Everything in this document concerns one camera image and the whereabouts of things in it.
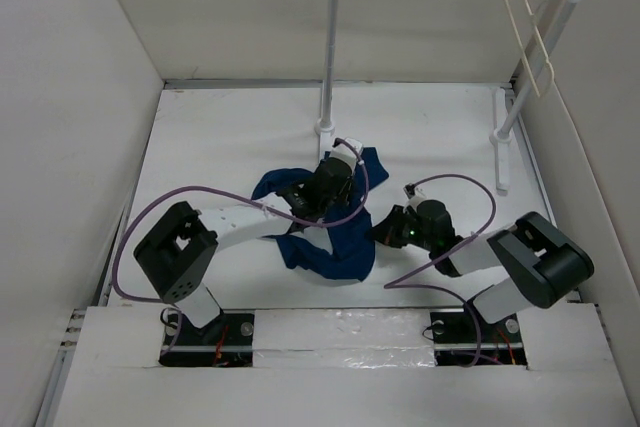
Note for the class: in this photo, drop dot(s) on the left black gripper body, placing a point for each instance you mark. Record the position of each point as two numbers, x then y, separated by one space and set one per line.
339 199

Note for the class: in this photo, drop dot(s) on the white clothes rack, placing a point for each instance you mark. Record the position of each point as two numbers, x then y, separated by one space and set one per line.
444 41

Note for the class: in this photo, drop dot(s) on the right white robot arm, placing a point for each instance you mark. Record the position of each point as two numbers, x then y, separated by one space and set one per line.
542 264

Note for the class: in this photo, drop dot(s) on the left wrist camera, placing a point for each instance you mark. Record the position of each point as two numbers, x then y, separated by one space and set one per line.
347 150

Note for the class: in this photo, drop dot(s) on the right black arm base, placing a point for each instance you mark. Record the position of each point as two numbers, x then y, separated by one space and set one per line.
456 340

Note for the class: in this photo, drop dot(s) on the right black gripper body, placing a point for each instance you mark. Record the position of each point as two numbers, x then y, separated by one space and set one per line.
410 231

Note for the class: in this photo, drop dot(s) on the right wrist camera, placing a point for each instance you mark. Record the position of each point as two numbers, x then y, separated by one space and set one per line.
414 196

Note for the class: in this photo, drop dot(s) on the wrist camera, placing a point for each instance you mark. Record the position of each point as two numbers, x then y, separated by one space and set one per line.
347 150
414 196

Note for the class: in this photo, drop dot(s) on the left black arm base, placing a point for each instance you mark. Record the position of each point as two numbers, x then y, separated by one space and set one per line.
228 344

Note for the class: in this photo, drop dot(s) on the cream plastic clothes hanger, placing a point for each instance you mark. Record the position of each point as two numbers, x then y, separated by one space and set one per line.
534 55

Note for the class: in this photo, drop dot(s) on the blue Mickey Mouse t-shirt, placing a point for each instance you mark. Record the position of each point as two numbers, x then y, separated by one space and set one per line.
341 253

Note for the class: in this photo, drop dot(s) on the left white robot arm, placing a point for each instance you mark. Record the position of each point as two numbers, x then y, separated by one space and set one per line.
176 253

